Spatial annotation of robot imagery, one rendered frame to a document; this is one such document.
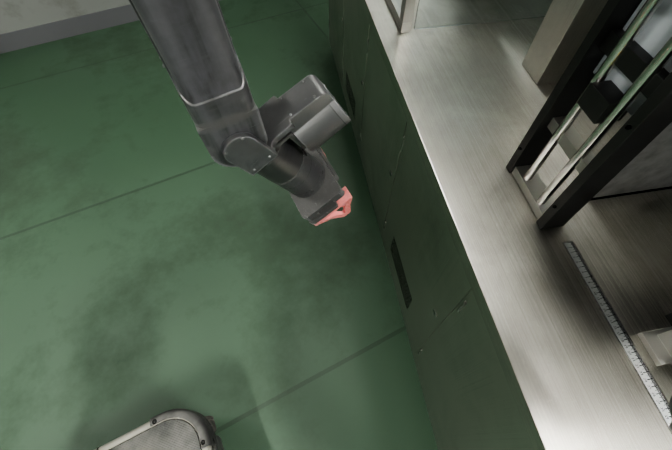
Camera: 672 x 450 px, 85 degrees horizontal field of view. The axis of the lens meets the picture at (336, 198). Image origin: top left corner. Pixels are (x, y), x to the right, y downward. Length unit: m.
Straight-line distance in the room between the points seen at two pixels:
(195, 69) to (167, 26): 0.04
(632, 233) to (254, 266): 1.34
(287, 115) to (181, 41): 0.14
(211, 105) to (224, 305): 1.39
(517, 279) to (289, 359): 1.03
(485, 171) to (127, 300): 1.51
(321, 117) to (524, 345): 0.50
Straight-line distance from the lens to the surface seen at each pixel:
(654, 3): 0.64
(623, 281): 0.85
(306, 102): 0.39
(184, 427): 1.36
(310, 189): 0.48
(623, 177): 0.89
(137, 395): 1.70
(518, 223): 0.81
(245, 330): 1.62
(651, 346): 0.80
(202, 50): 0.31
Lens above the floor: 1.53
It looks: 56 degrees down
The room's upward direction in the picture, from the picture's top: straight up
